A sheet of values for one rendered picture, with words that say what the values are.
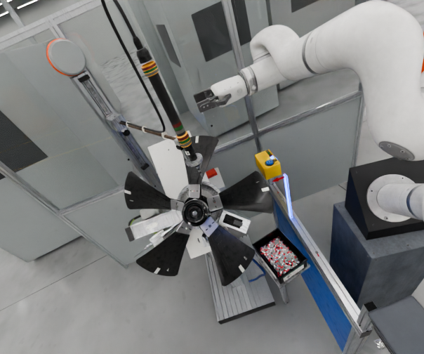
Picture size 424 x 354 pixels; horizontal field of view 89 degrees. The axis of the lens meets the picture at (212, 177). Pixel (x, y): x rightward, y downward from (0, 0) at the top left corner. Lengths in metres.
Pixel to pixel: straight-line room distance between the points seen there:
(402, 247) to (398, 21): 0.91
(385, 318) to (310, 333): 1.26
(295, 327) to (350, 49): 1.78
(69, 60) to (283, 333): 2.10
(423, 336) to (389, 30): 0.60
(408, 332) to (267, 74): 0.73
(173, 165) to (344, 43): 1.00
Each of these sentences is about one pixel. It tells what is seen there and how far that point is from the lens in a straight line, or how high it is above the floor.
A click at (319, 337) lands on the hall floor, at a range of 1.96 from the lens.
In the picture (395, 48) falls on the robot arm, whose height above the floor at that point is 1.77.
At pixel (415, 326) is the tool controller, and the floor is 1.25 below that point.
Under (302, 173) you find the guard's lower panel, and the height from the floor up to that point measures 0.40.
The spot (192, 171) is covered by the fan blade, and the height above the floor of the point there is 1.32.
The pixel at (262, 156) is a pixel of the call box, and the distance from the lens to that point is 1.36.
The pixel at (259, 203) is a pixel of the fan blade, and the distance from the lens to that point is 1.00.
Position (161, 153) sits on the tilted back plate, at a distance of 1.28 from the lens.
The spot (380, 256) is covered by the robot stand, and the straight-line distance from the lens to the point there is 1.15.
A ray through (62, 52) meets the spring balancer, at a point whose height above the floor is 1.91.
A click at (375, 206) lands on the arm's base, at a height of 1.07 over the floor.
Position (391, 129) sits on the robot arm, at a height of 1.67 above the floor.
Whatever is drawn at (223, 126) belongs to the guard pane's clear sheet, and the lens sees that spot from 1.62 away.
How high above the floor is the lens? 1.92
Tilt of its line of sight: 39 degrees down
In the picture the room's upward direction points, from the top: 24 degrees counter-clockwise
